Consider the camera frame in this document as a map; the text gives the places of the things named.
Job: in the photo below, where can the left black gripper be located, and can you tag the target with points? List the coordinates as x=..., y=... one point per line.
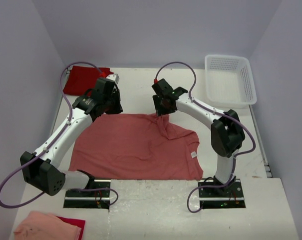
x=118, y=108

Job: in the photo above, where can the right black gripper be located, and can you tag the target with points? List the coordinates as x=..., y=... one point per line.
x=159, y=111

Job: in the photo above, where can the salmon pink t shirt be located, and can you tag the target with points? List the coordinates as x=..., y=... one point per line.
x=137, y=146

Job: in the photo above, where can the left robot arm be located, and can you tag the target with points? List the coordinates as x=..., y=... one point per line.
x=40, y=168

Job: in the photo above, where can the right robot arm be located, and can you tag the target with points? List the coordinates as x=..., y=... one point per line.
x=226, y=135

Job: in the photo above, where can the folded dark red shirt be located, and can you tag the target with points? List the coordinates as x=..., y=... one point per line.
x=83, y=78

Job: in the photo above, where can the white plastic basket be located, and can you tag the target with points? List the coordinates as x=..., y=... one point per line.
x=229, y=81

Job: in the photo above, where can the folded red shirt front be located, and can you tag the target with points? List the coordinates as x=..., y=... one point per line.
x=75, y=222

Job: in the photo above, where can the folded light pink shirt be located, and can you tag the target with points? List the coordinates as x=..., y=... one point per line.
x=45, y=226

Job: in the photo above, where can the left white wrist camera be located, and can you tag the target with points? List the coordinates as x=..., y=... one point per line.
x=113, y=77

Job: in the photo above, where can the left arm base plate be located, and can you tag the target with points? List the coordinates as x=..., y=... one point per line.
x=87, y=200

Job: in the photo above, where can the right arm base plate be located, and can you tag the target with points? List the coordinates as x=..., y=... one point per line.
x=216, y=198

